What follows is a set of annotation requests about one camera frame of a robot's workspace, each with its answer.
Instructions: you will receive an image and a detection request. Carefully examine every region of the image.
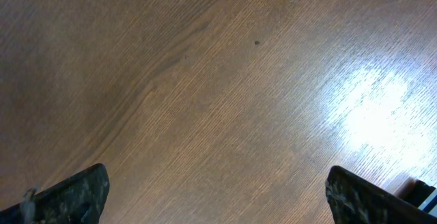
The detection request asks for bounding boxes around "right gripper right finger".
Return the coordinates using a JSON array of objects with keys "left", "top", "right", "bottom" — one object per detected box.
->
[{"left": 325, "top": 165, "right": 436, "bottom": 224}]

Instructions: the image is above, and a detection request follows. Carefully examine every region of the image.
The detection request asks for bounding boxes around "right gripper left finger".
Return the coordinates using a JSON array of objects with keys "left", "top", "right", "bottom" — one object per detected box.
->
[{"left": 1, "top": 163, "right": 110, "bottom": 224}]

